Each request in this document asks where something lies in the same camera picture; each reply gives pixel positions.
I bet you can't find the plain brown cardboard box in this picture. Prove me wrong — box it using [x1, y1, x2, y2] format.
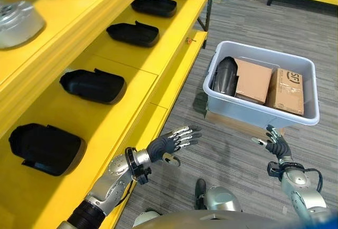
[233, 58, 274, 106]

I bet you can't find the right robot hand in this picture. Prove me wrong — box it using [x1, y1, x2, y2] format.
[251, 124, 293, 159]

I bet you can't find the yellow metal shelf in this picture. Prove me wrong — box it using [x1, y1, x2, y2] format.
[0, 0, 214, 229]

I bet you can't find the silver metal housing part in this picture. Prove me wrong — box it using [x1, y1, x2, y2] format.
[0, 0, 47, 50]

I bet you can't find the silver robot leg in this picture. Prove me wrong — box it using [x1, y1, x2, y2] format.
[194, 178, 242, 213]

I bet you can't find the white plastic box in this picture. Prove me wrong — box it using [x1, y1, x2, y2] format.
[202, 40, 321, 129]

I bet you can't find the black sole-shaped part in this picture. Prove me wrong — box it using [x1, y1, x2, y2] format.
[106, 20, 160, 49]
[8, 122, 87, 177]
[59, 68, 127, 106]
[130, 0, 177, 18]
[212, 56, 239, 97]

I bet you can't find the flat cardboard base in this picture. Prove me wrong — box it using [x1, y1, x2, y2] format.
[204, 109, 286, 141]

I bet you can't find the silver robot body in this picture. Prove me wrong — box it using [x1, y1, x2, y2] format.
[132, 209, 338, 229]

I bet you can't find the printed brown cardboard box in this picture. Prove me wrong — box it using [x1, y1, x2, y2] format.
[266, 68, 305, 116]

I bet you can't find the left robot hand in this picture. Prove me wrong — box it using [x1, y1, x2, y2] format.
[146, 125, 203, 168]

